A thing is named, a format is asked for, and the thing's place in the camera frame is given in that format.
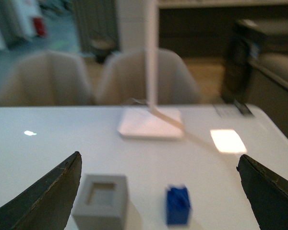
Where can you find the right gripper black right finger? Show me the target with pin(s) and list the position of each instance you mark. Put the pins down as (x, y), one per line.
(267, 193)

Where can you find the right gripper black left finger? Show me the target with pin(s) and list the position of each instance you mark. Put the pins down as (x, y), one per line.
(46, 204)

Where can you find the gray square base block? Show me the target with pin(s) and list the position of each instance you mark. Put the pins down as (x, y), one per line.
(101, 203)

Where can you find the blue plastic part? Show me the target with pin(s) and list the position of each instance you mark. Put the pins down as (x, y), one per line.
(178, 206)

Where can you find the beige chair left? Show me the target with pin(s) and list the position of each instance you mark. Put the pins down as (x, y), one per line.
(47, 78)

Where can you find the beige chair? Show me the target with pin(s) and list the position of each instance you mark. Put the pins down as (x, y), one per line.
(123, 80)
(47, 78)

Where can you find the white desk lamp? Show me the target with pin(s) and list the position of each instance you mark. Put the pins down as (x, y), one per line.
(151, 122)

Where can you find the beige chair right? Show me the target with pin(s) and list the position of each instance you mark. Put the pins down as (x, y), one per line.
(123, 80)

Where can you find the red bin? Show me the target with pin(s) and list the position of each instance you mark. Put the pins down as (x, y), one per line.
(39, 26)

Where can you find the dark cabinet counter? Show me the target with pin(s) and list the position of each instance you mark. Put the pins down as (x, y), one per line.
(209, 31)

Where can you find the gray slatted curtain panel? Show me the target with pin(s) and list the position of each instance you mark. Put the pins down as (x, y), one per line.
(95, 19)

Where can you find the woven basket with handles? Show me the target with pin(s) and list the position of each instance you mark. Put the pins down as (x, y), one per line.
(102, 48)

